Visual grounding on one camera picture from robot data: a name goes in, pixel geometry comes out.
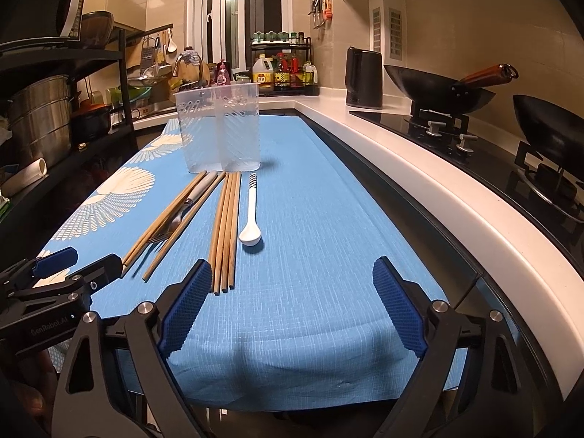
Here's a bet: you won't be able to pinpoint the window frame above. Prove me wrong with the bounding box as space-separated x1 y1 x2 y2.
184 0 293 71

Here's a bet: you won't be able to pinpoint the black gas stove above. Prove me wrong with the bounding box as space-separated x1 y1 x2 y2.
349 110 583 274

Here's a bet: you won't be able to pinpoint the black wok red handle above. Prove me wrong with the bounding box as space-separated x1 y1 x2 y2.
384 64 520 115

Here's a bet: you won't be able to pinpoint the clear plastic utensil holder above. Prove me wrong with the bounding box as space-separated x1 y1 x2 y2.
176 83 260 174

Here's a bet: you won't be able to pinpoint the yellow oil bottle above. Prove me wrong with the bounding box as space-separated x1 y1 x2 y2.
253 53 274 93

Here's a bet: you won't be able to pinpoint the black electric kettle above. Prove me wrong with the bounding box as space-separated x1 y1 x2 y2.
345 46 383 109

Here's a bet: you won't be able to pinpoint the black storage shelf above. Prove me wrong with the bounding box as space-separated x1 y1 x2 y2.
0 20 174 238

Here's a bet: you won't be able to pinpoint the black spice rack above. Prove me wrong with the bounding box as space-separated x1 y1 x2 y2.
250 33 320 97

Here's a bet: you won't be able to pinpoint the blue patterned table cloth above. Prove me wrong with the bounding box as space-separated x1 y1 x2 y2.
39 116 446 411

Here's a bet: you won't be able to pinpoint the white ceramic spoon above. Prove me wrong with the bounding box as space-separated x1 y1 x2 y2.
239 173 261 247

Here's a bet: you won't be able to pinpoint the steel stock pot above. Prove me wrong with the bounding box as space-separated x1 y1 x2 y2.
9 74 71 167

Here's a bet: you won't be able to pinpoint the kitchen faucet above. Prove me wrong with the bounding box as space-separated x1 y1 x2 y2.
173 47 205 88

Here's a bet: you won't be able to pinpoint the hanging utensils on hooks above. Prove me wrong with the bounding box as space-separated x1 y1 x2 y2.
309 0 333 30

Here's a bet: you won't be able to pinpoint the red lidded black pot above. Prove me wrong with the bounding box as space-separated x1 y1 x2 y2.
68 99 111 145

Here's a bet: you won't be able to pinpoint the pink dish soap bottle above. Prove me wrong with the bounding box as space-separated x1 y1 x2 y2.
216 59 231 86

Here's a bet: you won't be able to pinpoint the brown bowl on shelf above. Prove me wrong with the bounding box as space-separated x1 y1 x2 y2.
80 11 114 49

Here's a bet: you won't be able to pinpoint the white paper roll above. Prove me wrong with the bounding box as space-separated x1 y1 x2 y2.
1 158 47 198

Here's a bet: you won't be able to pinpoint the microwave oven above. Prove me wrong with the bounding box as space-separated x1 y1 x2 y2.
1 0 84 47

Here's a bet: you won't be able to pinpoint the metal fork grey handle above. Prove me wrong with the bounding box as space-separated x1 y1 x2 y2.
149 171 218 243

